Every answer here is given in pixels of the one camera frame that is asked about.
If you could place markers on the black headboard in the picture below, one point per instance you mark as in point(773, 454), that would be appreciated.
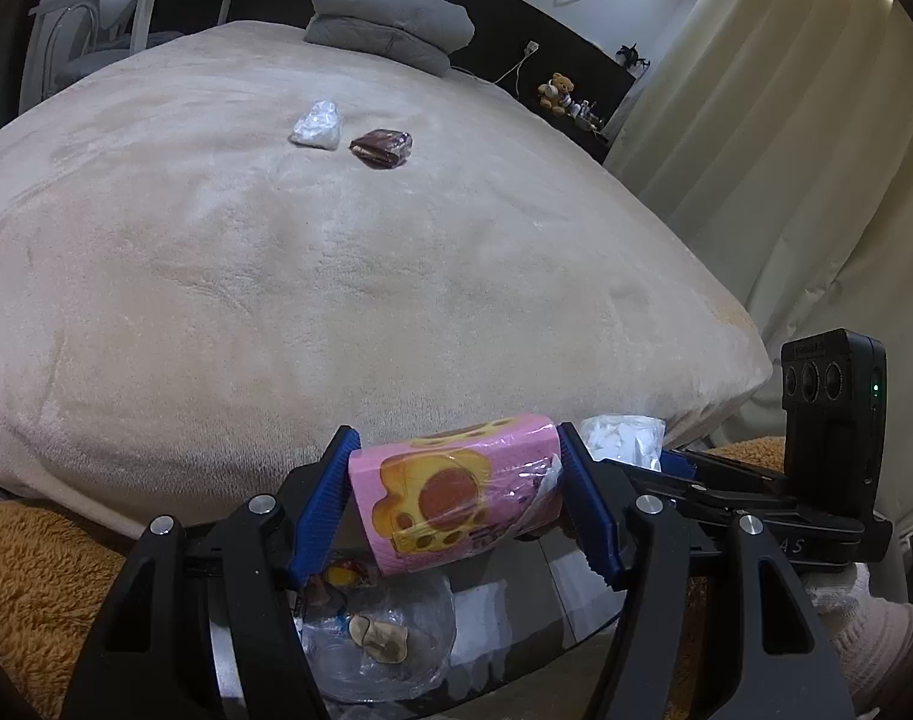
point(501, 22)

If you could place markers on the small black tripod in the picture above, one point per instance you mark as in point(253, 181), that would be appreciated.
point(632, 56)

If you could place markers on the cream curtain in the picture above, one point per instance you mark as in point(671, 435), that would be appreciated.
point(801, 165)

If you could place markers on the pink packet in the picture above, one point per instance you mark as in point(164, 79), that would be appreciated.
point(441, 495)

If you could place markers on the colourful foil snack packet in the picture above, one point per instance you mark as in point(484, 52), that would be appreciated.
point(341, 577)

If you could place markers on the grey folded pillow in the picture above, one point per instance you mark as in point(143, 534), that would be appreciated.
point(389, 19)

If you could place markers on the crumpled clear plastic bag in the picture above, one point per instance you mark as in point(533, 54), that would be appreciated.
point(317, 125)

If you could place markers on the transparent plastic wrapper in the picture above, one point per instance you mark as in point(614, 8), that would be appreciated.
point(396, 660)

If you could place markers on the person's right forearm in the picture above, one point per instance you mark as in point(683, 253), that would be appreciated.
point(876, 637)

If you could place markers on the cluster of small bottles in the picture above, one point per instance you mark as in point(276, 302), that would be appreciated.
point(590, 118)

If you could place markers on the brown teddy bear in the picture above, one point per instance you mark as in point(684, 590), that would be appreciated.
point(557, 94)

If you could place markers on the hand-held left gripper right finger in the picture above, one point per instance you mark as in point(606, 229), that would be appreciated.
point(593, 514)

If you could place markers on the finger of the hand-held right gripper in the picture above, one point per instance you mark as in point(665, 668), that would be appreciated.
point(726, 463)
point(734, 499)

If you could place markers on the beige bed blanket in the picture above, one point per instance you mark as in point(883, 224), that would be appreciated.
point(313, 300)

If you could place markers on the brown wrapper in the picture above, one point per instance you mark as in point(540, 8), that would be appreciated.
point(381, 148)

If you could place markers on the white printed packet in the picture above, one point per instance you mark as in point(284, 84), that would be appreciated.
point(625, 439)

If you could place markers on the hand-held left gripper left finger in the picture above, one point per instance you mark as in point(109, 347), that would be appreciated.
point(317, 521)

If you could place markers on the orange furry rug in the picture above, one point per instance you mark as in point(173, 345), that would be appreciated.
point(28, 600)

